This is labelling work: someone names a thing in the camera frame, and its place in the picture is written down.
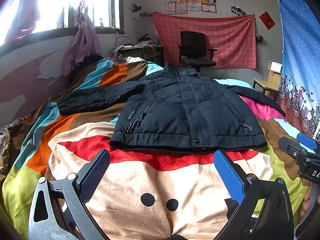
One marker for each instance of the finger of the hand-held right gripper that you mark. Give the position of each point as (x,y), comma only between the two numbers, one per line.
(307,141)
(290,147)

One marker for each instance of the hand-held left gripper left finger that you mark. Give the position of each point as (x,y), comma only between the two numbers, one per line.
(96,175)

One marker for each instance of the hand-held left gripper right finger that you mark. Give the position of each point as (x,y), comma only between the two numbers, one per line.
(230,177)

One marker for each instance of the dark navy padded jacket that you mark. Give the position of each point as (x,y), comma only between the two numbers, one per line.
(187,110)

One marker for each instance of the person's right hand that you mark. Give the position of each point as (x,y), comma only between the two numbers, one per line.
(307,202)

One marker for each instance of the colourful striped blanket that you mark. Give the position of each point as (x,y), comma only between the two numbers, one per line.
(140,180)

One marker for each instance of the wooden chair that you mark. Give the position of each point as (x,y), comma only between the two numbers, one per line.
(272,80)

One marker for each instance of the white paper sheet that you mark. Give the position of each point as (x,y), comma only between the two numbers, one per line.
(276,67)

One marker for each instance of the brown floral cloth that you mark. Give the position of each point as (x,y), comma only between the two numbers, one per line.
(10,135)

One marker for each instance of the blue printed curtain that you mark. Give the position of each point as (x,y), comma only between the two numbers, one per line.
(297,42)

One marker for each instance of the dark cloth pile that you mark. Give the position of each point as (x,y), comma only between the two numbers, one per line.
(85,63)

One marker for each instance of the floral pillow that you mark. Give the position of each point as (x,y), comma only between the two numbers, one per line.
(125,59)

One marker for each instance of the white desk lamp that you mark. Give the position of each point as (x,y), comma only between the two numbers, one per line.
(117,50)

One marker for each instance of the cluttered desk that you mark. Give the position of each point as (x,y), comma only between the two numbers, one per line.
(140,51)

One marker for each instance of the pink curtain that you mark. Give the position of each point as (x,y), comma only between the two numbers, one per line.
(85,37)

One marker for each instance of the black office chair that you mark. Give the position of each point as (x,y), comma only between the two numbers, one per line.
(192,43)

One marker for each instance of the small bottle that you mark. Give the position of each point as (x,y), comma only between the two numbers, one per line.
(101,23)

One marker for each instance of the window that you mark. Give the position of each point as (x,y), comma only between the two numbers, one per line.
(105,2)

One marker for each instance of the purple curtain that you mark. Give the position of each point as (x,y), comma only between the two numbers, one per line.
(25,10)

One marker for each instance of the small wall shelf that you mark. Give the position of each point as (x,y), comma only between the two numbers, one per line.
(260,39)

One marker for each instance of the pink checked wall cloth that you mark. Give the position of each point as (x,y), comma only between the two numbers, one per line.
(230,40)

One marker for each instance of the red paper wall decoration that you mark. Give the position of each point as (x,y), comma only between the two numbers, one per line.
(267,20)

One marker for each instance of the dark wall photo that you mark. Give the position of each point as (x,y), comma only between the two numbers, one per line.
(238,10)

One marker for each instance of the black wall hook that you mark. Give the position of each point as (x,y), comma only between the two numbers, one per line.
(136,7)

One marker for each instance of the group of wall certificates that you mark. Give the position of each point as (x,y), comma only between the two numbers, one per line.
(190,1)

